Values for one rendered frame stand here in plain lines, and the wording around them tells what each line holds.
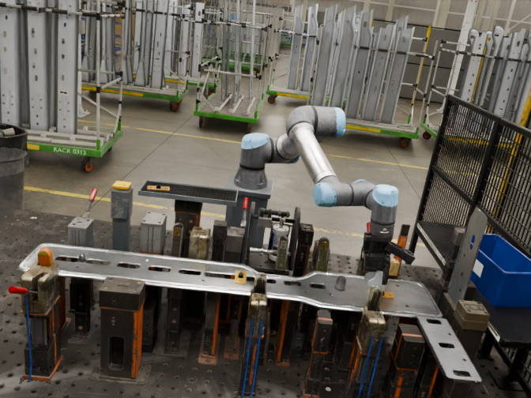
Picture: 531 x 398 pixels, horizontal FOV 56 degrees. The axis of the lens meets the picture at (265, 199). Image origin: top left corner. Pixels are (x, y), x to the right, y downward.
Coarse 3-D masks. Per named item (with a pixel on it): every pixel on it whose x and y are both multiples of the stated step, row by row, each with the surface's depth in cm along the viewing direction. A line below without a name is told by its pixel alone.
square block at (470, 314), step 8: (464, 304) 157; (472, 304) 158; (480, 304) 159; (456, 312) 160; (464, 312) 155; (472, 312) 154; (480, 312) 154; (456, 320) 160; (464, 320) 154; (472, 320) 154; (480, 320) 154; (456, 328) 160; (464, 328) 155; (472, 328) 155; (480, 328) 155; (464, 336) 156; (472, 336) 156; (480, 336) 156; (448, 344) 164; (464, 344) 158; (472, 344) 158; (472, 352) 159; (464, 360) 160; (472, 360) 160; (440, 376) 167; (440, 384) 168; (440, 392) 166
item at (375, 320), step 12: (372, 312) 149; (360, 324) 154; (372, 324) 145; (384, 324) 145; (360, 336) 152; (372, 336) 146; (360, 348) 151; (372, 348) 148; (360, 360) 155; (372, 360) 149; (360, 372) 153; (348, 384) 160; (360, 384) 154; (348, 396) 158; (360, 396) 155
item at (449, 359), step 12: (420, 324) 155; (432, 324) 156; (444, 324) 156; (432, 336) 149; (444, 336) 150; (456, 336) 151; (432, 348) 143; (444, 348) 144; (456, 348) 145; (444, 360) 139; (456, 360) 140; (468, 360) 140; (444, 372) 134; (468, 372) 135
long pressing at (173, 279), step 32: (32, 256) 164; (64, 256) 167; (96, 256) 169; (128, 256) 172; (160, 256) 174; (192, 288) 159; (224, 288) 160; (288, 288) 165; (352, 288) 170; (416, 288) 176
